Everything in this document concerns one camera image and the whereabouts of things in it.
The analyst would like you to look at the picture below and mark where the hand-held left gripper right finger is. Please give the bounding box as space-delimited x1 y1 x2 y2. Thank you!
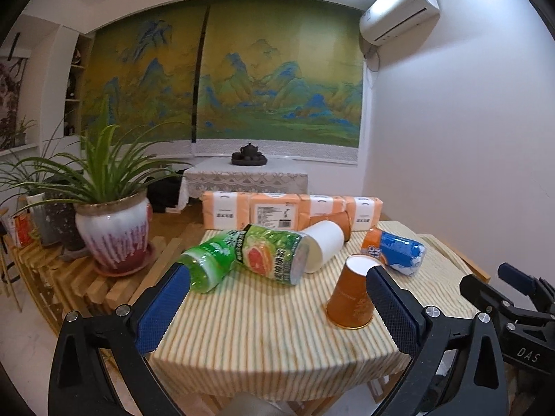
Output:
366 264 508 416

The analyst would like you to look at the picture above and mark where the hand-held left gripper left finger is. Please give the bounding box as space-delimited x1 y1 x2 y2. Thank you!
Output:
49 263 194 416

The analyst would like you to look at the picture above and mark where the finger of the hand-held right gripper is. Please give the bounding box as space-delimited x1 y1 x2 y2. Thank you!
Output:
460 273 516 315
497 262 555 310

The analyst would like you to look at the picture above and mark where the white paper cup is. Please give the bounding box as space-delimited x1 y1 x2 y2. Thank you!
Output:
299 220 346 274

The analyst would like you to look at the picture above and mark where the orange paper cup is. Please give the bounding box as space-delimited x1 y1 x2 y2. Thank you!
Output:
326 255 381 329
309 211 352 242

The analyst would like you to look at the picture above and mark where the terracotta plant saucer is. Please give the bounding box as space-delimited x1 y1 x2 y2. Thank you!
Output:
92 242 157 278

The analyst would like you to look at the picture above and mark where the orange and blue drink bottle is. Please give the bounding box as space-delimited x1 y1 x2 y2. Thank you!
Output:
362 227 427 277

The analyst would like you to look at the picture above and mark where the green plastic bottle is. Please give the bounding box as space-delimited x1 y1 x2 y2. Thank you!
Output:
178 231 248 294

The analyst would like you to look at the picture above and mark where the wooden slatted bench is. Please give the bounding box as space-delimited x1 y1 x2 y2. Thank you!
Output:
6 221 206 331

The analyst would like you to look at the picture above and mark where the striped yellow tablecloth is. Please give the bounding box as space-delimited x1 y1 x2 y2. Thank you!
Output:
150 220 492 400

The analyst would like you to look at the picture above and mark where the plant in white red pot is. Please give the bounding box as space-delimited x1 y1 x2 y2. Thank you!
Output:
9 97 195 270

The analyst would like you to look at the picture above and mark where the orange tissue pack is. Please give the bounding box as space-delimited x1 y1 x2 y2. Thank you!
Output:
202 191 253 231
249 193 302 230
344 196 383 232
299 194 348 223

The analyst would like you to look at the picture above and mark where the black bag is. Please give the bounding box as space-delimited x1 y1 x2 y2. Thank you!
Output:
146 172 190 215

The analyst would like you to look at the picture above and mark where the grapefruit label drink bottle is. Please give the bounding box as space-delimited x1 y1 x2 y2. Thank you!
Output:
236 224 311 287

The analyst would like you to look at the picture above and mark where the plant in grey speckled pot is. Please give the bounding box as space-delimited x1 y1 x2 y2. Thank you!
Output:
0 139 87 253

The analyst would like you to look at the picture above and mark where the table with lace cloth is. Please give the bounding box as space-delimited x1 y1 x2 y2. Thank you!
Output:
181 158 310 212

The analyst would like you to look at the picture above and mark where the orange packet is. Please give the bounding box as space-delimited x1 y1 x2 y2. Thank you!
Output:
12 211 34 249

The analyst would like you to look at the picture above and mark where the dark tea tray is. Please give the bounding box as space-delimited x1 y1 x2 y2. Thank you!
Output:
230 151 268 167

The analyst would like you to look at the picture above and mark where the narrow landscape painting blind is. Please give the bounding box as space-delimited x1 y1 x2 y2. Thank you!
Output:
82 5 208 159

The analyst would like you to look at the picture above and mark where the wide landscape painting blind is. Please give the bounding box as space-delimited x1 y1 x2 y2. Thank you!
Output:
192 3 365 165

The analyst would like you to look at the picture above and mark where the white air conditioner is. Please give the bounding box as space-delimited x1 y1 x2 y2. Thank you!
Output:
358 0 441 46

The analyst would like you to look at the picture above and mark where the white wall shelf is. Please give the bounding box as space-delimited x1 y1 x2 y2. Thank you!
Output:
62 31 95 140

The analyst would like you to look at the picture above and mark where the hanging wall scroll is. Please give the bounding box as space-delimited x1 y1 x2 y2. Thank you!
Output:
0 58 23 151

